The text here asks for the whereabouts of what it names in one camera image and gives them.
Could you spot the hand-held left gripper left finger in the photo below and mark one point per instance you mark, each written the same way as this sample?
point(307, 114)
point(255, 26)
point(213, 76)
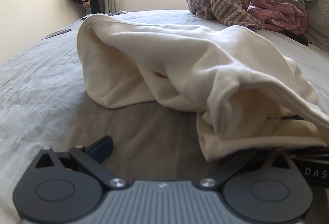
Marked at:
point(101, 148)

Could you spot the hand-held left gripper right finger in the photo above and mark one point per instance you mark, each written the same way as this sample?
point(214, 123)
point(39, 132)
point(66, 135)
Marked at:
point(241, 168)

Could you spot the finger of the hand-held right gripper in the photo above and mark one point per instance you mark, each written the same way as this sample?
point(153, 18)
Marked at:
point(293, 118)

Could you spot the brown striped blanket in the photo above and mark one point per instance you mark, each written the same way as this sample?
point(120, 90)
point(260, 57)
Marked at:
point(221, 3)

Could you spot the dark slim flat device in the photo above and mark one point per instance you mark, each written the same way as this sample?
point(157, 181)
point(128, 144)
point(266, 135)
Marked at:
point(56, 33)

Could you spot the black cloth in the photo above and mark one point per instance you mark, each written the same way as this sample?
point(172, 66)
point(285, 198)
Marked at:
point(298, 36)

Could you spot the white long-sleeve shirt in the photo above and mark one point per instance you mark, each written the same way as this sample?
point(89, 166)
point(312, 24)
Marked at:
point(180, 59)

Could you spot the pink quilted comforter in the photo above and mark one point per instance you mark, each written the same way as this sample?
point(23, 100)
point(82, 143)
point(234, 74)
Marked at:
point(277, 11)

